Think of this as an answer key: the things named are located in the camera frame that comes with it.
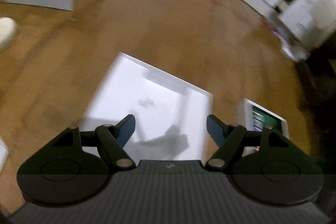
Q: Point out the Redmi Pad SE box lid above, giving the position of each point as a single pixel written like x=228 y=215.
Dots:
x=254 y=117

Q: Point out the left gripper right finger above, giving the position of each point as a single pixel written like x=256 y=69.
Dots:
x=229 y=139

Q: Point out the white box tray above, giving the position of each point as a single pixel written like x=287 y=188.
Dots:
x=170 y=113

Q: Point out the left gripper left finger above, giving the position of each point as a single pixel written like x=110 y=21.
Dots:
x=111 y=139

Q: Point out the cream slipper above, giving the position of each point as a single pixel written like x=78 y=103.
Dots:
x=8 y=29

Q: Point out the white paper sheet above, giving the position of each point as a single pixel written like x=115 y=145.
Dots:
x=3 y=153

